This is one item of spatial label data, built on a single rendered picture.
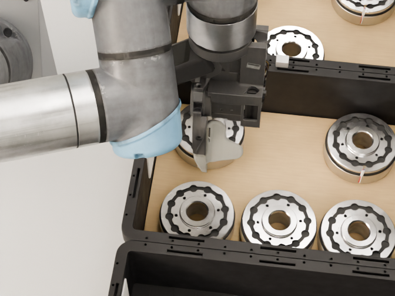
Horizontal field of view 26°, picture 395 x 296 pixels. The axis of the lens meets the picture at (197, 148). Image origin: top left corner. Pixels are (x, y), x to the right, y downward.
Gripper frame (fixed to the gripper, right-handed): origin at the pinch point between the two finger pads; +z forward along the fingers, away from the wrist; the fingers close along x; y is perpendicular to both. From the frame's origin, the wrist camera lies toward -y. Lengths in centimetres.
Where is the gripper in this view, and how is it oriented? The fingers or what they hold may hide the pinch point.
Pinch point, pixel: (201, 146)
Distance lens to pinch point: 108.3
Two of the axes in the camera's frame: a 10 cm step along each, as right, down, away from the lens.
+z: 0.0, 6.3, 7.7
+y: 9.9, 1.0, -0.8
